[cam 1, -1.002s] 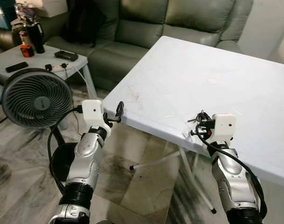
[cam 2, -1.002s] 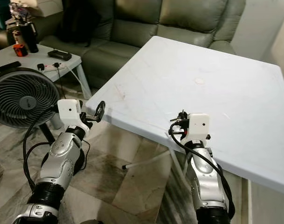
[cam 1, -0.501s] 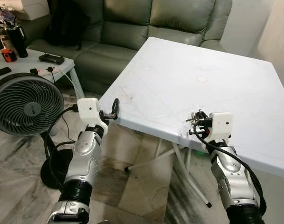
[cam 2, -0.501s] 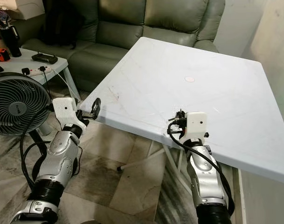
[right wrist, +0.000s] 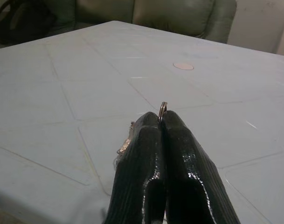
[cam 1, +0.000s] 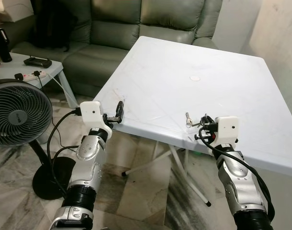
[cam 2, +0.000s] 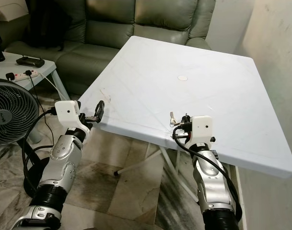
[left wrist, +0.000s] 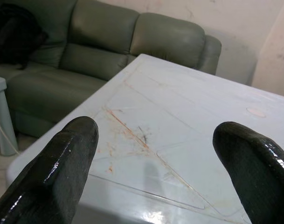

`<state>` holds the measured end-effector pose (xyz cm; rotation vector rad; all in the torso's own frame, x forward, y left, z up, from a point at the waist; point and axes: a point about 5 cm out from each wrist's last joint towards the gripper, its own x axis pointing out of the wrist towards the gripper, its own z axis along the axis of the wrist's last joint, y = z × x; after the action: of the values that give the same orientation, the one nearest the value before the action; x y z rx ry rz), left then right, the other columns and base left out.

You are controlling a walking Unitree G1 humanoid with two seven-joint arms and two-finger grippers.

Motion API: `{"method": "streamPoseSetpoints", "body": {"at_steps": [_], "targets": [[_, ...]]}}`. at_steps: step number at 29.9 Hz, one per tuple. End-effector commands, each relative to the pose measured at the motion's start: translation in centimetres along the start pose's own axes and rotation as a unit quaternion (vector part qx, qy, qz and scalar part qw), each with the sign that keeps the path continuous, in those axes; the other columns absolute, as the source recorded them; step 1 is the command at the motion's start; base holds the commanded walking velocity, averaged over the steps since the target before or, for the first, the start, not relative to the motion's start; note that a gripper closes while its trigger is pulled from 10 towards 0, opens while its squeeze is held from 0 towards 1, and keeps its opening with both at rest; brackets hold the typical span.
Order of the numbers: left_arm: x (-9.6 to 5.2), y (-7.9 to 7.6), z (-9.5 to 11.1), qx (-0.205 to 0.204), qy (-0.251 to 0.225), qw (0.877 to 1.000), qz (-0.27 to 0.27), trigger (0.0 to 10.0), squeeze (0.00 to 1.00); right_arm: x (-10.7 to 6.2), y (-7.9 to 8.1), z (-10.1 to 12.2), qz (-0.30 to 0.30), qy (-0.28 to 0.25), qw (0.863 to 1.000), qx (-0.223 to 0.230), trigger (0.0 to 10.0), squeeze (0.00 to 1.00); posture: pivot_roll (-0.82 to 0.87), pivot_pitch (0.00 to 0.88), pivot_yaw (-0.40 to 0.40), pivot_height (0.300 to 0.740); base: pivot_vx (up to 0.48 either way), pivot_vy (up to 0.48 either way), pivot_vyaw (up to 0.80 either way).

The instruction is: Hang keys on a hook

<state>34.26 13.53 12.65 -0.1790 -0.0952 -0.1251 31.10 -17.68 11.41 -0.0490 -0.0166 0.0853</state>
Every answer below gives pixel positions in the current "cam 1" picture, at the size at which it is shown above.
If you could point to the beige cardboard box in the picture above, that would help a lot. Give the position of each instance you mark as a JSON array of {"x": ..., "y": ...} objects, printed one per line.
[{"x": 11, "y": 8}]

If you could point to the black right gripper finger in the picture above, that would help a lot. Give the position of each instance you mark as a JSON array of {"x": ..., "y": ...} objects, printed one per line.
[
  {"x": 204, "y": 120},
  {"x": 210, "y": 120}
]

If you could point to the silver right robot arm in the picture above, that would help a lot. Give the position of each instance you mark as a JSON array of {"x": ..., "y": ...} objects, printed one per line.
[{"x": 237, "y": 182}]

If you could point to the flat black device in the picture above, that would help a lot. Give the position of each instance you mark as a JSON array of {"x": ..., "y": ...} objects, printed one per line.
[{"x": 38, "y": 62}]

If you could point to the small white side table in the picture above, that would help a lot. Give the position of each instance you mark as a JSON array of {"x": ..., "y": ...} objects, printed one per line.
[{"x": 11, "y": 69}]

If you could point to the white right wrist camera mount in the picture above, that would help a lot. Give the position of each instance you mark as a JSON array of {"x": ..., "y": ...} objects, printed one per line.
[{"x": 228, "y": 129}]

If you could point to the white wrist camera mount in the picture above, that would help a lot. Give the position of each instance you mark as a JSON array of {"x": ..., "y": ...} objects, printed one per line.
[
  {"x": 93, "y": 112},
  {"x": 228, "y": 129}
]

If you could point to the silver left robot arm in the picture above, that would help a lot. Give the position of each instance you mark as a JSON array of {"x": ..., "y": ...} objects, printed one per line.
[{"x": 86, "y": 167}]

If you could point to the black standing fan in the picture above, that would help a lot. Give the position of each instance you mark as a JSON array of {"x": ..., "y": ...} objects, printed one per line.
[{"x": 16, "y": 115}]

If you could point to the black backpack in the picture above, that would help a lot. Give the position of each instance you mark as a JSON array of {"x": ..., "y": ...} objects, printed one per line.
[{"x": 52, "y": 26}]

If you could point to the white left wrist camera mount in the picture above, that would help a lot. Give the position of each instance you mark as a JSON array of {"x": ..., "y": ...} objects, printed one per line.
[{"x": 93, "y": 112}]

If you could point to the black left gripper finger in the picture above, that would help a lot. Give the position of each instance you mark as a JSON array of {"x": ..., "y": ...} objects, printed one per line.
[{"x": 120, "y": 110}]

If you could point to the white power strip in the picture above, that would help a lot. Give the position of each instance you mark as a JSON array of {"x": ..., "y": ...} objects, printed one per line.
[{"x": 28, "y": 75}]

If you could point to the green leather sofa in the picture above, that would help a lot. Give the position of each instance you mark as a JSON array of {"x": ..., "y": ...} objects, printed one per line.
[{"x": 117, "y": 28}]

